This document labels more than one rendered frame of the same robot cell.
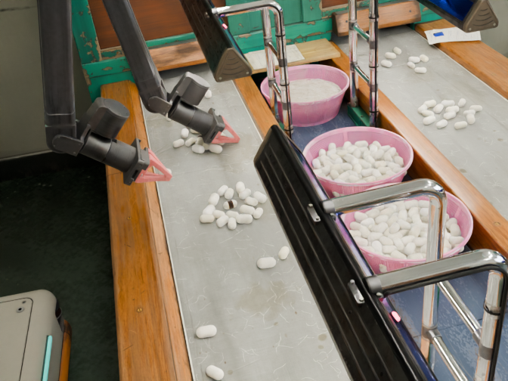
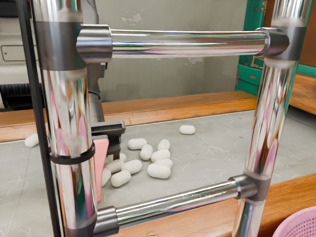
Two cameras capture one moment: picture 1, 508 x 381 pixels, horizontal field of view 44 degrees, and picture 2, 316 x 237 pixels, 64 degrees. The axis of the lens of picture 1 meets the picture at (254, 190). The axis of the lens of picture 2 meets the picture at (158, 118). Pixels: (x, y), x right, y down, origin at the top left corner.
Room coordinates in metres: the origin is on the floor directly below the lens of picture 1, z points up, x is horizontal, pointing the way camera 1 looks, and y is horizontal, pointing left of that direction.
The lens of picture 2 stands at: (1.49, -0.25, 0.97)
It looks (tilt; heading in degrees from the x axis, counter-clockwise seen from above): 22 degrees down; 76
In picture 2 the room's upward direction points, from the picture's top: 2 degrees clockwise
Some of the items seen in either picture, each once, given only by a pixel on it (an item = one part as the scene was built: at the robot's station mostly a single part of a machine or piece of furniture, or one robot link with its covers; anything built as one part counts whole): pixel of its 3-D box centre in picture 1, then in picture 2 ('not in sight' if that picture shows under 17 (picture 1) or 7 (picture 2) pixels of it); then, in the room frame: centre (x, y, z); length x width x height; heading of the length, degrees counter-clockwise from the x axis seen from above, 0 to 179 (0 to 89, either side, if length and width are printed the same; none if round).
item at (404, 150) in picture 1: (357, 169); not in sight; (1.30, -0.26, 0.72); 0.27 x 0.27 x 0.10
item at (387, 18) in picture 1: (376, 17); not in sight; (2.06, -0.49, 0.83); 0.30 x 0.06 x 0.07; 99
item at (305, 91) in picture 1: (305, 100); not in sight; (1.74, -0.19, 0.71); 0.22 x 0.22 x 0.06
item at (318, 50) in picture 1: (285, 56); not in sight; (1.95, -0.16, 0.77); 0.33 x 0.15 x 0.01; 99
